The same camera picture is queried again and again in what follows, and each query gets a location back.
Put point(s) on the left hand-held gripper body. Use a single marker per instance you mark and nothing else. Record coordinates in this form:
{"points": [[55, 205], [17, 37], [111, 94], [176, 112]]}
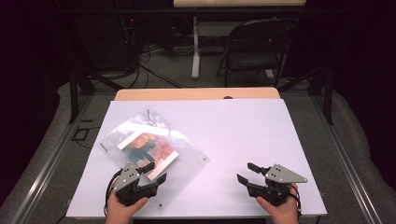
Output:
{"points": [[127, 179]]}

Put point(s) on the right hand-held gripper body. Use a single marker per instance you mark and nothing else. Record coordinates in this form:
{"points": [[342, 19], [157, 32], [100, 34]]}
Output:
{"points": [[281, 174]]}

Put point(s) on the painting print card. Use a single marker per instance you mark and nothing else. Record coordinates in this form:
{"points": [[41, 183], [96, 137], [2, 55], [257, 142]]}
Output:
{"points": [[152, 149]]}

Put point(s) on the clear acrylic photo frame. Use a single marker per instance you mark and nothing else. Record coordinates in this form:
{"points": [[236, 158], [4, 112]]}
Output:
{"points": [[186, 158]]}

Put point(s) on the person's left hand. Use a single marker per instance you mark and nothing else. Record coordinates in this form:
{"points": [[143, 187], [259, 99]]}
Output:
{"points": [[120, 213]]}

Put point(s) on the person's right hand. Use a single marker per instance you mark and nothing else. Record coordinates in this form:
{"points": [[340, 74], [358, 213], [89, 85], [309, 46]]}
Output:
{"points": [[285, 214]]}

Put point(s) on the white board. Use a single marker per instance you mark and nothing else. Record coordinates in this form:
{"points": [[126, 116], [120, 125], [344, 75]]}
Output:
{"points": [[236, 137]]}

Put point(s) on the wooden table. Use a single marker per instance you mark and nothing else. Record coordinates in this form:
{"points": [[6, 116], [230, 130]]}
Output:
{"points": [[193, 94]]}

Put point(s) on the black metal stand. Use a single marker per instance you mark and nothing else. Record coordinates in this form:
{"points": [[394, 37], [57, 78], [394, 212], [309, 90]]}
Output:
{"points": [[327, 93], [73, 93]]}

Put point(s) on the black folding chair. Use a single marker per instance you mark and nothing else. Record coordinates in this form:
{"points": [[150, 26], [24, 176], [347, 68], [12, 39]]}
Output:
{"points": [[252, 59]]}

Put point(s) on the white table leg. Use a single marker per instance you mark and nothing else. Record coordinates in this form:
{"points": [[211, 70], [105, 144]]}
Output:
{"points": [[195, 56]]}

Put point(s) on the dark equipment rack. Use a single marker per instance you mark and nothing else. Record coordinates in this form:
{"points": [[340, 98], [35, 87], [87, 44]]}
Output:
{"points": [[129, 34]]}

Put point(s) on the light tabletop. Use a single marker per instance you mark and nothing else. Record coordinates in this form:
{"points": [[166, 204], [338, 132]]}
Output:
{"points": [[239, 3]]}

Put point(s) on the aluminium rail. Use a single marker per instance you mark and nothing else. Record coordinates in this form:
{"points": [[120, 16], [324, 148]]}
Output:
{"points": [[46, 168], [348, 168]]}

